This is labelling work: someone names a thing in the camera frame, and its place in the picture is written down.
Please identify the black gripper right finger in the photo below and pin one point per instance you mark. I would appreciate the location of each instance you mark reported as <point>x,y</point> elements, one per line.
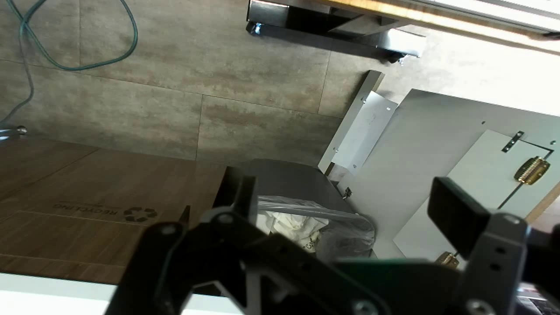
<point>461,220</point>

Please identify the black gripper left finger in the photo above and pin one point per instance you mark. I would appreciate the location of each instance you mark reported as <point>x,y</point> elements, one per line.
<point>193,257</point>

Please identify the clear plastic bin bag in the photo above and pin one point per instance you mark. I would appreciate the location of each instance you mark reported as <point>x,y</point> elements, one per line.
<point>291,225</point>

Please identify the open cabinet door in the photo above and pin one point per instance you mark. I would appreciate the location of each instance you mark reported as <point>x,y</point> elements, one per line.
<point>421,134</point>

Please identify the wooden frame with rails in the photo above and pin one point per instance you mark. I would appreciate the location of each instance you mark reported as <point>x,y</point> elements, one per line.
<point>408,15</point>

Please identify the black metal base bracket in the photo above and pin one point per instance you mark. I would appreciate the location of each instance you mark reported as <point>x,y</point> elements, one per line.
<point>326,38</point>

